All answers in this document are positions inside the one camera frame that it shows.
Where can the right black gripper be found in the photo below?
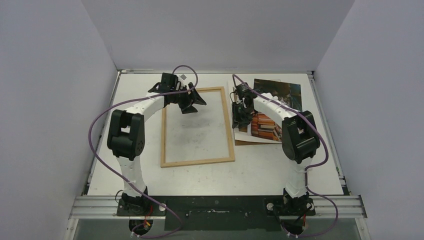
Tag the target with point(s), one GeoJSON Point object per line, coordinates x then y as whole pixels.
{"type": "Point", "coordinates": [240, 110]}

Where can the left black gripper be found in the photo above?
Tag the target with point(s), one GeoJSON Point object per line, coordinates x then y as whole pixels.
{"type": "Point", "coordinates": [187, 107]}

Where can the wooden picture frame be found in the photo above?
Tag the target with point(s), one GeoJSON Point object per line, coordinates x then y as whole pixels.
{"type": "Point", "coordinates": [200, 138]}

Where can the book photo print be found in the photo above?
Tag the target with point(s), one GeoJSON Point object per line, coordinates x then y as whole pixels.
{"type": "Point", "coordinates": [281, 99]}

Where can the brown backing board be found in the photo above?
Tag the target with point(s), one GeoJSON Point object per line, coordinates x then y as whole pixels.
{"type": "Point", "coordinates": [243, 137]}

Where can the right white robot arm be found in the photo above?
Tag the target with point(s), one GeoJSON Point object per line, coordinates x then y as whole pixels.
{"type": "Point", "coordinates": [298, 139]}

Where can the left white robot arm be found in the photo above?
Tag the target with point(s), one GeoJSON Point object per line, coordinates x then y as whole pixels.
{"type": "Point", "coordinates": [126, 135]}

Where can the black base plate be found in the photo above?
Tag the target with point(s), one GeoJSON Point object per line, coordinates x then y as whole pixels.
{"type": "Point", "coordinates": [219, 213]}

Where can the aluminium rail front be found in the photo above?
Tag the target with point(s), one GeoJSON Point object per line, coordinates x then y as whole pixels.
{"type": "Point", "coordinates": [94, 208]}

